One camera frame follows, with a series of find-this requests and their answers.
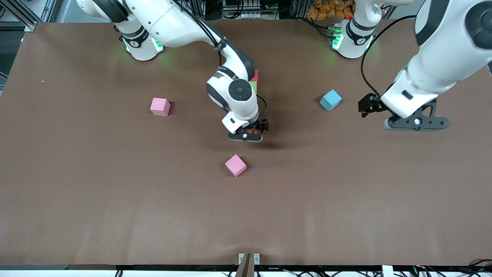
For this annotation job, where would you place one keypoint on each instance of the light pink foam cube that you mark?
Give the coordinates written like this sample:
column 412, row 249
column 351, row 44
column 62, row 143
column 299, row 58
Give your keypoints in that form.
column 160, row 107

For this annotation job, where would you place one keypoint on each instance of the green foam cube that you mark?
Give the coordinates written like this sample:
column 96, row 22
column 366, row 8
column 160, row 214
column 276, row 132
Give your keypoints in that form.
column 253, row 87

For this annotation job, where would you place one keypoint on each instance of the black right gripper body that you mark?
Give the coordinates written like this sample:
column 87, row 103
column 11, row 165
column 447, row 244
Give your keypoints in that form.
column 262, row 125

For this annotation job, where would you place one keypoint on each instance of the grey equipment rack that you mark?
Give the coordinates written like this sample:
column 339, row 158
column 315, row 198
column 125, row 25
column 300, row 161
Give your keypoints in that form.
column 246, row 8

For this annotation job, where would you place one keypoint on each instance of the orange objects pile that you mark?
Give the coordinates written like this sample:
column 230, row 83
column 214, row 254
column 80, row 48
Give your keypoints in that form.
column 326, row 10

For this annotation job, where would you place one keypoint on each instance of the aluminium frame profile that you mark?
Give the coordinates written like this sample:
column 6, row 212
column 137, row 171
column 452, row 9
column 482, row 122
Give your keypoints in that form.
column 23, row 17

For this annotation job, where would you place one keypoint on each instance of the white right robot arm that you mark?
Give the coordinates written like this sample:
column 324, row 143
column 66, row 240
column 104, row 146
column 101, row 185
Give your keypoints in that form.
column 173, row 23

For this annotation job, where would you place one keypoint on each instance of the white label tag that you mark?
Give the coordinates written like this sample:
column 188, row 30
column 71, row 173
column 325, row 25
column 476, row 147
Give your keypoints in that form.
column 387, row 271

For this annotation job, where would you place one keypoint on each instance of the brown table cover sheet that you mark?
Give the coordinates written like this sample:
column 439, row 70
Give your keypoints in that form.
column 346, row 231

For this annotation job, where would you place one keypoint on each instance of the red foam cube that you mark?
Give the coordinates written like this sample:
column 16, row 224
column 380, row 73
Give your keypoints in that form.
column 255, row 75

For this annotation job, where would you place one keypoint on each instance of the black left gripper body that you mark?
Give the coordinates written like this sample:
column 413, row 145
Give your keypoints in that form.
column 372, row 104

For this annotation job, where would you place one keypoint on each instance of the small metal edge bracket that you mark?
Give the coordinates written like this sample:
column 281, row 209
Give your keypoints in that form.
column 241, row 258

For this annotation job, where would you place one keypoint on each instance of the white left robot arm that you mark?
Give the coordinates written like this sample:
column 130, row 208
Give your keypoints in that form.
column 442, row 57

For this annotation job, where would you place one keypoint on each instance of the orange foam cube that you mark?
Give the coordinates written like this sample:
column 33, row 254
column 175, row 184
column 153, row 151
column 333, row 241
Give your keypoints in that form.
column 251, row 131

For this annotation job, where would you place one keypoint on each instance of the light blue foam cube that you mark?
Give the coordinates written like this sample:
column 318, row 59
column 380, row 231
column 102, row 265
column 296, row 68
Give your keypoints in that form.
column 330, row 100

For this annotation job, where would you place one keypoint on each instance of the brown wedge post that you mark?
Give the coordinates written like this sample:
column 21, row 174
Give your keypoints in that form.
column 246, row 270

